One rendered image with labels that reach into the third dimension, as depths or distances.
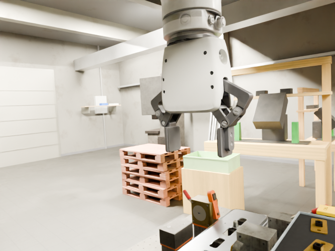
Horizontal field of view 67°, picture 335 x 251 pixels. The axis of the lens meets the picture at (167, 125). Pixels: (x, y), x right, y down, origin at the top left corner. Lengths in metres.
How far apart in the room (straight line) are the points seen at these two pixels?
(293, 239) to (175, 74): 0.54
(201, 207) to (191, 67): 0.96
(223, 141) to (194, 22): 0.16
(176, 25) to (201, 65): 0.06
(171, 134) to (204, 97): 0.09
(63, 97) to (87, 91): 0.97
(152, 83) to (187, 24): 6.88
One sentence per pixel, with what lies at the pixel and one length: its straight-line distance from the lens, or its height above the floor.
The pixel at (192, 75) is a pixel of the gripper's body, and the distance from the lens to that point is 0.35.
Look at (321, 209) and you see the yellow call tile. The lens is 0.97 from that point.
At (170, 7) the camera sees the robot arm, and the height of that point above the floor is 1.64.
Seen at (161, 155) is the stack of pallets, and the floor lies 0.79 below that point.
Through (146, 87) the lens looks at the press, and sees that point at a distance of 7.34.
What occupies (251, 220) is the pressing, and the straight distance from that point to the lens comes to 1.22.
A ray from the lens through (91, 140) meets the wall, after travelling 10.06.
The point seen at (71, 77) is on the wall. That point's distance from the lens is 9.80.
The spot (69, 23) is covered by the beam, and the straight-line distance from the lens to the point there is 7.23.
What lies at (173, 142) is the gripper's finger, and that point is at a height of 1.45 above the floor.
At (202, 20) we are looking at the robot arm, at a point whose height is 1.61.
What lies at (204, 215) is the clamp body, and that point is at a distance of 1.25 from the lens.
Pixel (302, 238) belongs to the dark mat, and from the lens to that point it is 0.77.
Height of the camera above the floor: 1.51
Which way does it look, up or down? 4 degrees down
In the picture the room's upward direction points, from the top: 3 degrees counter-clockwise
